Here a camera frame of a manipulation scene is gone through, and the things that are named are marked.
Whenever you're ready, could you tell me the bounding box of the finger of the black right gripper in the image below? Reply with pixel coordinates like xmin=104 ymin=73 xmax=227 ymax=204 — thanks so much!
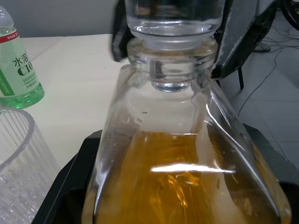
xmin=211 ymin=0 xmax=278 ymax=79
xmin=111 ymin=0 xmax=134 ymax=63

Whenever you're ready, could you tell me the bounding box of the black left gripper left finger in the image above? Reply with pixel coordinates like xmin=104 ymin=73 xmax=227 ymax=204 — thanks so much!
xmin=35 ymin=129 xmax=104 ymax=224

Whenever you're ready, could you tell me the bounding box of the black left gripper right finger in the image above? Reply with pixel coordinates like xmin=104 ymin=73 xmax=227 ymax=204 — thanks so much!
xmin=242 ymin=123 xmax=299 ymax=224

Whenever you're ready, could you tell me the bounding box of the clear glass bottle stopper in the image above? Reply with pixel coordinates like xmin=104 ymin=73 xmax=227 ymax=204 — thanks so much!
xmin=125 ymin=0 xmax=226 ymax=93

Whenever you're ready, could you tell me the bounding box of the square glass bottle amber liquid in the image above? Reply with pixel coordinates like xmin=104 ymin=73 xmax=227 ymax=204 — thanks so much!
xmin=81 ymin=37 xmax=292 ymax=224

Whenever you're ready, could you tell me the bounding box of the clear ribbed drinking glass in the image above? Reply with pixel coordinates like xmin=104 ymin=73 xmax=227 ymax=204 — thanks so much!
xmin=0 ymin=107 xmax=61 ymax=224

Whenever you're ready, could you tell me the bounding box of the green plastic juice bottle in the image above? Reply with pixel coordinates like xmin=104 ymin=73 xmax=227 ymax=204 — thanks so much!
xmin=0 ymin=6 xmax=45 ymax=109

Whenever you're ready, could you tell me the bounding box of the black chair leg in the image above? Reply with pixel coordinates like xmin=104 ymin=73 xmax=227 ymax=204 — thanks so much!
xmin=237 ymin=66 xmax=245 ymax=90

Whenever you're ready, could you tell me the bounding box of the black chair base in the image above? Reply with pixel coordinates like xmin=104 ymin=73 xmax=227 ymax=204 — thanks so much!
xmin=279 ymin=0 xmax=299 ymax=27

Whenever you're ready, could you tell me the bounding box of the thin black floor cable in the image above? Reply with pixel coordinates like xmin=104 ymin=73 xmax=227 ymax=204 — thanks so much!
xmin=238 ymin=30 xmax=299 ymax=117

